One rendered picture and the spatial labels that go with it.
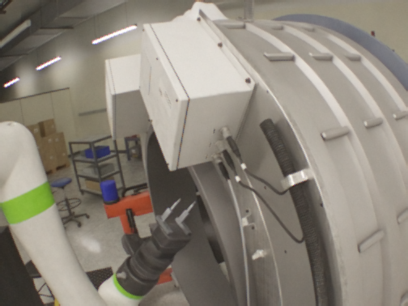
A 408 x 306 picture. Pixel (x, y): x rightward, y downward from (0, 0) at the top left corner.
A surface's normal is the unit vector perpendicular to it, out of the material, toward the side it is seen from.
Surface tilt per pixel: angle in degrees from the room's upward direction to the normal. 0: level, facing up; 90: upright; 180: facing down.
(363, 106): 49
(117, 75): 55
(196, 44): 42
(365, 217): 64
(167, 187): 102
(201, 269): 37
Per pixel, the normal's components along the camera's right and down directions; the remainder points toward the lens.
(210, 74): 0.16, -0.59
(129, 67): 0.24, -0.41
